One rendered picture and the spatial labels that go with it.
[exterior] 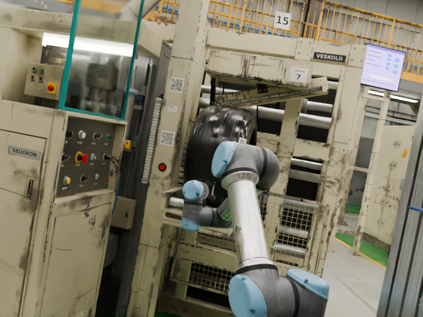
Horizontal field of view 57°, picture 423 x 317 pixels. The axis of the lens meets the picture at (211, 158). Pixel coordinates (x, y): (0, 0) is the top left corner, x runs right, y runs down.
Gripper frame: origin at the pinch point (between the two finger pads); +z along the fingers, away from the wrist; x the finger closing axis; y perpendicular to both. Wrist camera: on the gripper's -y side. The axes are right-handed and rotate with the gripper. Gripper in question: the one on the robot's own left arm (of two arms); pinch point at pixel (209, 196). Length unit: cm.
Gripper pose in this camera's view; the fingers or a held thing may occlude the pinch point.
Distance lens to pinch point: 182.3
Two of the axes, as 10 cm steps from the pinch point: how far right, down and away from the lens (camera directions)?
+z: 2.0, 1.1, 9.7
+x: -9.6, -1.8, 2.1
